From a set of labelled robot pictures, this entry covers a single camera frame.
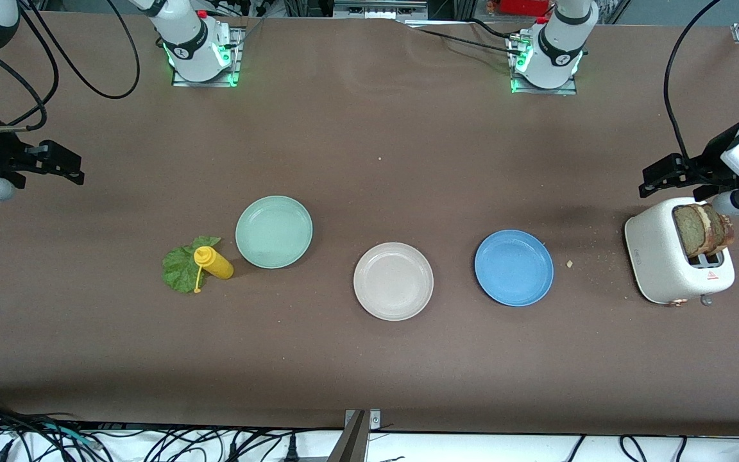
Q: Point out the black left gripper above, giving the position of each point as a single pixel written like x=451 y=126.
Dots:
x=707 y=162

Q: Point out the toasted bread slice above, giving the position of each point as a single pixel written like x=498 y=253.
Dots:
x=723 y=231
x=689 y=231

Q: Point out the green lettuce leaf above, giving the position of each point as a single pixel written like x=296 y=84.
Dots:
x=178 y=269

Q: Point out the yellow squeeze bottle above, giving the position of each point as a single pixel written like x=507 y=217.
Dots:
x=215 y=262

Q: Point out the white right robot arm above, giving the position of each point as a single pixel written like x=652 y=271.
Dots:
x=190 y=45

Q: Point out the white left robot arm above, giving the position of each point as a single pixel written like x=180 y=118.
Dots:
x=555 y=51

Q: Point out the blue plate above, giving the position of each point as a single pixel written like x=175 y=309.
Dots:
x=514 y=268

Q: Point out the mint green plate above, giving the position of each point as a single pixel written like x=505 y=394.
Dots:
x=273 y=232

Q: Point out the beige plate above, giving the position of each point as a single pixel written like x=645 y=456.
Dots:
x=393 y=281

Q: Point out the white two-slot toaster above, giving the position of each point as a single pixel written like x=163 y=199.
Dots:
x=655 y=256

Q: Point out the red box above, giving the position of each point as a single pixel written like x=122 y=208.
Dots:
x=523 y=6

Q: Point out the black power plug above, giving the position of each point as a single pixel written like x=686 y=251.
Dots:
x=291 y=449

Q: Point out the grey metal rail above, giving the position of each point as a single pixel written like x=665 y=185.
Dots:
x=379 y=9

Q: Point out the aluminium camera post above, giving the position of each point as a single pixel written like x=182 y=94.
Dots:
x=353 y=439

